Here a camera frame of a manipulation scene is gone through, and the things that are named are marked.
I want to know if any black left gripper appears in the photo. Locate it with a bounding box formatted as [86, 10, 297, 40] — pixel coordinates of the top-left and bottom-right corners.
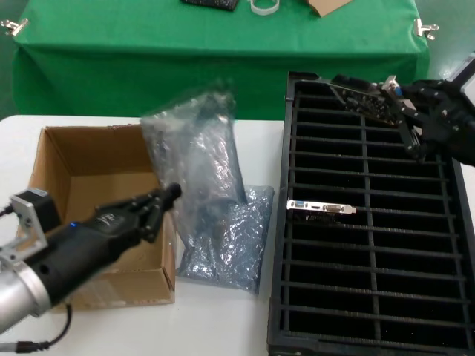
[22, 183, 183, 309]

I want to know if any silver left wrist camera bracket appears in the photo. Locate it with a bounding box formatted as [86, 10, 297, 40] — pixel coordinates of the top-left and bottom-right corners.
[0, 188, 62, 263]

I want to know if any silver binder clip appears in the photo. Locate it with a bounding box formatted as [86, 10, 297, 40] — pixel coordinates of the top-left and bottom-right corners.
[0, 18, 29, 37]
[412, 18, 440, 41]

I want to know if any brown open cardboard box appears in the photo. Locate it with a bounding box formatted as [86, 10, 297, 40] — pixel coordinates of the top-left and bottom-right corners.
[16, 125, 177, 312]

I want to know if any black foam pad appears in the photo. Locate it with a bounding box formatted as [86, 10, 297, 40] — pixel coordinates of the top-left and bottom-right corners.
[180, 0, 240, 12]

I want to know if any grey antistatic plastic bag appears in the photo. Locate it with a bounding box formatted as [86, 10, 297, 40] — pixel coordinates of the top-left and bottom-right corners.
[176, 185, 275, 297]
[140, 79, 248, 245]

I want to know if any black slotted plastic container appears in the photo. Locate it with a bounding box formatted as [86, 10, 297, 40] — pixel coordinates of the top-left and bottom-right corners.
[266, 71, 475, 356]

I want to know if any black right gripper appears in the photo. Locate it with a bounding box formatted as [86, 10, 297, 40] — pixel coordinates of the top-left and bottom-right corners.
[397, 79, 475, 168]

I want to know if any clear tape roll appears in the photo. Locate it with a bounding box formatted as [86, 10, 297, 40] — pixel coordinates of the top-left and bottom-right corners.
[247, 0, 280, 16]

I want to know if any graphics card with silver bracket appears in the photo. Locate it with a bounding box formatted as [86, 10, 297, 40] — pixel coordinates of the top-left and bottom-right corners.
[328, 73, 405, 129]
[286, 199, 357, 225]

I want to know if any brown cardboard piece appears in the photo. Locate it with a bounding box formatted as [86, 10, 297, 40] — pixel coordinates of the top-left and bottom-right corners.
[306, 0, 353, 18]

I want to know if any green tablecloth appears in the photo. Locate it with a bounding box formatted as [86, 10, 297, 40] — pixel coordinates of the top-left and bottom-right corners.
[10, 0, 431, 122]

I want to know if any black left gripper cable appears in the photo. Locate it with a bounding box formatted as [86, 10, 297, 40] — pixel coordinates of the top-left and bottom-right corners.
[0, 303, 73, 352]

